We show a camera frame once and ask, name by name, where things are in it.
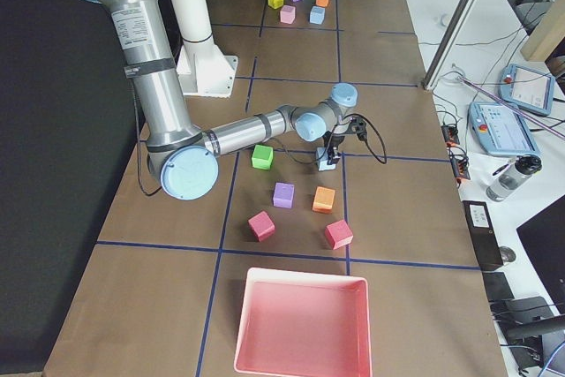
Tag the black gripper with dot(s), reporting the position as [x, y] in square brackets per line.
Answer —
[332, 140]

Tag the light blue foam block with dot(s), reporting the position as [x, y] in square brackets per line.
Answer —
[317, 15]
[323, 161]

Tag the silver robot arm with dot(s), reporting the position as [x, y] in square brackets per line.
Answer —
[170, 53]

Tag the right orange foam block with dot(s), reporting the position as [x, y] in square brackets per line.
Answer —
[323, 200]

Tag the green foam block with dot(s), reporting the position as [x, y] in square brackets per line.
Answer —
[262, 157]

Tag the right purple foam block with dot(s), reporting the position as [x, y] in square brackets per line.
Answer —
[283, 195]

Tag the far dark red foam block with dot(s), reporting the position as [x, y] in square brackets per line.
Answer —
[338, 234]

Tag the dark red foam block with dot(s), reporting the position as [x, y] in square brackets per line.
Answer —
[261, 226]
[338, 234]

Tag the black power strip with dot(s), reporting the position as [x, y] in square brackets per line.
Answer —
[458, 157]

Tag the pink foam block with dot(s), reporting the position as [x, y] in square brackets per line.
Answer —
[287, 14]

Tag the near dark red foam block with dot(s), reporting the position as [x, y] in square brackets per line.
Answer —
[261, 226]

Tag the near teach pendant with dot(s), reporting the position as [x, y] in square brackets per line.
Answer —
[500, 131]

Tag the teach pendant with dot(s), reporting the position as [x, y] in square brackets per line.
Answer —
[527, 88]
[500, 131]

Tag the black box with label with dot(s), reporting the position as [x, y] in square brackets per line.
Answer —
[482, 234]

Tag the clear water bottle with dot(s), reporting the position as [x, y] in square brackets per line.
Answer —
[513, 176]

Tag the far teach pendant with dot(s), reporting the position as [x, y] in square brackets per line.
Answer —
[527, 88]

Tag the pink plastic tray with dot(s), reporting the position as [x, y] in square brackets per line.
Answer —
[304, 324]

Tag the aluminium frame post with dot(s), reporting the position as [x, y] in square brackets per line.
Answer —
[448, 41]

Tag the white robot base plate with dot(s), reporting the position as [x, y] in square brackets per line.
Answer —
[206, 77]

